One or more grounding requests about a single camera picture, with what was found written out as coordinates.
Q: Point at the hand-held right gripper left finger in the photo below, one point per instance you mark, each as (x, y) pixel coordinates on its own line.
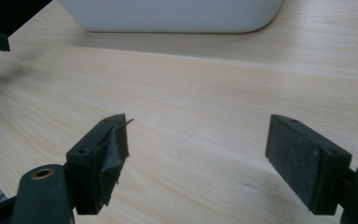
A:
(88, 174)

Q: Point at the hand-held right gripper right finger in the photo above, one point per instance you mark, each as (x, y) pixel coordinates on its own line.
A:
(304, 165)

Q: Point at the white plastic container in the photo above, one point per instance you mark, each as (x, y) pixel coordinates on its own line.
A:
(171, 15)

